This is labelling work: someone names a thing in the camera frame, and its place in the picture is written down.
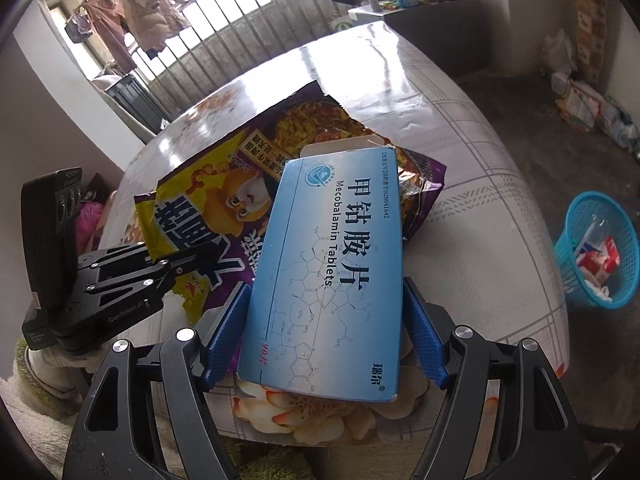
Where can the grey cabinet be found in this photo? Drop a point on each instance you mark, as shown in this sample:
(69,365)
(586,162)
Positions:
(440,35)

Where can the purple and yellow noodle bag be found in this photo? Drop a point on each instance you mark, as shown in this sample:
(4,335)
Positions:
(215,195)

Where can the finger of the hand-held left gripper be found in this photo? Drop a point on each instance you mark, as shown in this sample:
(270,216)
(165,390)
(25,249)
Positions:
(190,260)

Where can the blue medicine box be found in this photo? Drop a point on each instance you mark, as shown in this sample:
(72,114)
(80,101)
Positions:
(325,280)

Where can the black rack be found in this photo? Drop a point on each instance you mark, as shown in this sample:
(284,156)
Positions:
(132,100)

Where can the small hanging bag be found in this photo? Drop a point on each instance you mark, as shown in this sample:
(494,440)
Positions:
(79,30)

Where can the metal window railing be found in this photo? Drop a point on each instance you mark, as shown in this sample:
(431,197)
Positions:
(240,25)

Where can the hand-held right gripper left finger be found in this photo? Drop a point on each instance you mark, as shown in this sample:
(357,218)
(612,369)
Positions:
(225,340)

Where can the pile of floor litter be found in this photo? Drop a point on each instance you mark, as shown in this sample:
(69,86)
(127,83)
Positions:
(595,107)

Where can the blue plastic wastebasket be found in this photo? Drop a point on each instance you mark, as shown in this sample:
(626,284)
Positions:
(570,260)

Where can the floral tablecloth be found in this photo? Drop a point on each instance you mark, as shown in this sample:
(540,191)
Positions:
(475,210)

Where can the white bag green print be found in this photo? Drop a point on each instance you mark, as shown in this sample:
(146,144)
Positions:
(341,22)

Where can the patterned rolled mat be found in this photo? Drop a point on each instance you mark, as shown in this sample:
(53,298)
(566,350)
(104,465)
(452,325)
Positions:
(592,25)

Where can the white plastic bag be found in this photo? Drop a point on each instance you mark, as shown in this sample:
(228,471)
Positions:
(557,52)

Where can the beige hanging puffer coat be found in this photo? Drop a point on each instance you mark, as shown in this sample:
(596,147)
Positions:
(147,10)

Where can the person's left forearm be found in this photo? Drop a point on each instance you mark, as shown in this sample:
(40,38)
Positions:
(55,365)

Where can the pink hanging garment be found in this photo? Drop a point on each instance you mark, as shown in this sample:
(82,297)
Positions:
(107,35)

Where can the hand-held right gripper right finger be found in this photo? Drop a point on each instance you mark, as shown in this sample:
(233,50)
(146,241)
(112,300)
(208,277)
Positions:
(425,340)

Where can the magenta cloth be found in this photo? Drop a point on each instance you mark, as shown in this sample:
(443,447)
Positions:
(89,225)

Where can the red and white snack bag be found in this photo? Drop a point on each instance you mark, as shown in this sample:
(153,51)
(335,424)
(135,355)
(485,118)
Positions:
(602,260)

